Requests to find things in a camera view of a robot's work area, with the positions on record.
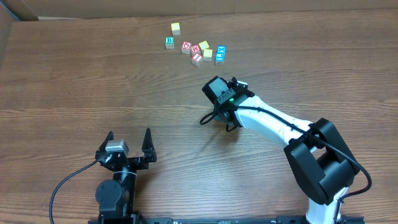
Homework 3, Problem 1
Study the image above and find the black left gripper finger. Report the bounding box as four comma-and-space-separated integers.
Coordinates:
97, 131, 114, 153
142, 128, 155, 157

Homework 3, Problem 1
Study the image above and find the yellow wooden block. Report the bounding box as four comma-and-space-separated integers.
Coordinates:
171, 22, 181, 35
198, 40, 210, 52
203, 49, 213, 61

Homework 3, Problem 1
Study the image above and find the red M wooden block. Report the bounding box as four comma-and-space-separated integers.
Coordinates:
190, 44, 201, 56

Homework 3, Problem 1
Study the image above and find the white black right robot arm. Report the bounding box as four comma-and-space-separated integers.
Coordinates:
200, 77, 359, 223

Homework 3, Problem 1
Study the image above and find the red I wooden block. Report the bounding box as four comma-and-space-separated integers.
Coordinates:
192, 54, 203, 67

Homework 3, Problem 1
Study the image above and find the red O wooden block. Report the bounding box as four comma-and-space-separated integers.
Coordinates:
181, 41, 192, 55

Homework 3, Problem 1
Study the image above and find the green B wooden block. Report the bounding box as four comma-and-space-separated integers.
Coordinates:
165, 37, 174, 49

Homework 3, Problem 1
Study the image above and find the yellow top wooden block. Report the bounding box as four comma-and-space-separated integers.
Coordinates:
171, 22, 181, 35

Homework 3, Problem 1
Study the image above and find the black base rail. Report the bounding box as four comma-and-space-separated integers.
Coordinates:
87, 215, 365, 224

